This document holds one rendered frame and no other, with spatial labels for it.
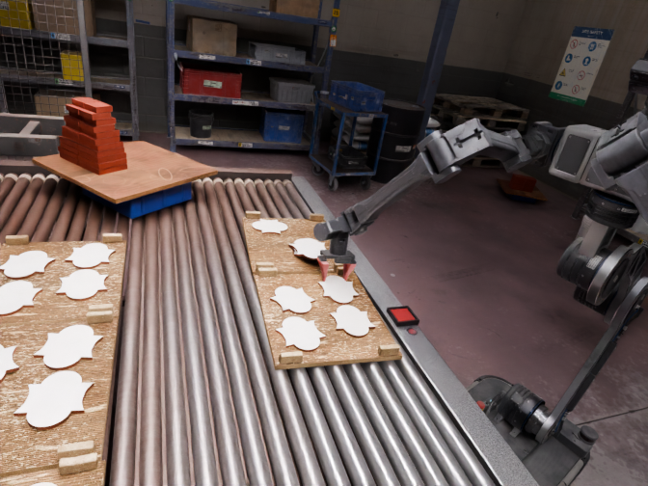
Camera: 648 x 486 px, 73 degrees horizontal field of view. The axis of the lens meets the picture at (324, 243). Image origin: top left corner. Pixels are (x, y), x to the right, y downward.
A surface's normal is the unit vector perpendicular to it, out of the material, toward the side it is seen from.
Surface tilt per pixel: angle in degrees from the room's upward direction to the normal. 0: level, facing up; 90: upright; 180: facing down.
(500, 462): 0
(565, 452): 0
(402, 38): 90
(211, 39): 89
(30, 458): 0
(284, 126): 90
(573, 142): 90
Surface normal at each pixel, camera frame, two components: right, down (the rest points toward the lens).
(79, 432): 0.14, -0.87
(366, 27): 0.32, 0.49
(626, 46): -0.93, 0.04
